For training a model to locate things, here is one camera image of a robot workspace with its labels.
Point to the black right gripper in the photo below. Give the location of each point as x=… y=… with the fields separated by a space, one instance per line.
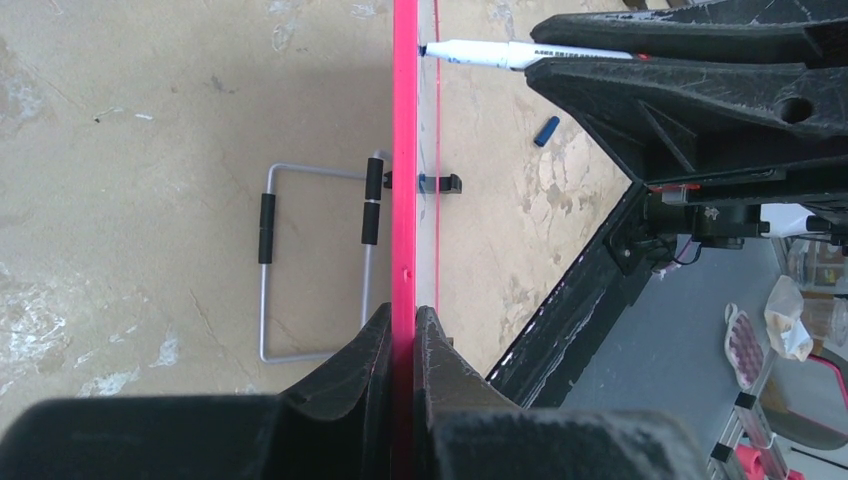
x=759 y=132

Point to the red framed whiteboard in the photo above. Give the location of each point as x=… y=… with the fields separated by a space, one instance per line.
x=415 y=218

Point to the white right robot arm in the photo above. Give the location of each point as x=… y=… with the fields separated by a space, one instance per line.
x=665 y=213

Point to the blue whiteboard marker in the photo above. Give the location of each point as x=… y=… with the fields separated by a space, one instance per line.
x=513 y=55

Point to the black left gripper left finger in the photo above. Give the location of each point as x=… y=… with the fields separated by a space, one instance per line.
x=332 y=424

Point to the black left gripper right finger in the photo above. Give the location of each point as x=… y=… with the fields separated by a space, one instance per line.
x=466 y=429

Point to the background clutter bags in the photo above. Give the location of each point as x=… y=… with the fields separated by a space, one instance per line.
x=792 y=321

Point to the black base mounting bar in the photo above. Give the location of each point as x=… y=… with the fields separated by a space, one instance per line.
x=547 y=358

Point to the blue marker cap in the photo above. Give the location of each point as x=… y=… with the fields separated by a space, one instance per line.
x=547 y=130

